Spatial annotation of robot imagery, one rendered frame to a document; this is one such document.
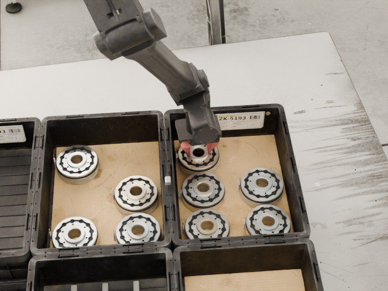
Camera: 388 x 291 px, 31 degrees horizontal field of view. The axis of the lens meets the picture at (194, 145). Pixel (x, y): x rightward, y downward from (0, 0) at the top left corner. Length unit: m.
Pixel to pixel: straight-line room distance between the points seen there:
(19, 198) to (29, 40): 1.78
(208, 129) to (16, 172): 0.53
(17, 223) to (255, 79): 0.87
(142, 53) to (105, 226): 0.55
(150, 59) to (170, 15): 2.23
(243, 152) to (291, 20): 1.78
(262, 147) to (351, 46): 1.66
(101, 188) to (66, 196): 0.09
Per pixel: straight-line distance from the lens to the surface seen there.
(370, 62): 3.35
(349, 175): 1.96
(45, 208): 1.68
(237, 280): 1.59
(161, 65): 1.33
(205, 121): 1.53
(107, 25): 1.19
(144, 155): 1.80
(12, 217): 1.73
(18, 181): 1.80
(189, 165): 1.73
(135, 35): 1.19
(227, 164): 1.78
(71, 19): 3.54
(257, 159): 1.79
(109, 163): 1.79
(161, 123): 1.73
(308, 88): 2.17
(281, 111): 1.77
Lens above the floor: 2.21
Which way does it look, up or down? 49 degrees down
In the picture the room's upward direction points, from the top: straight up
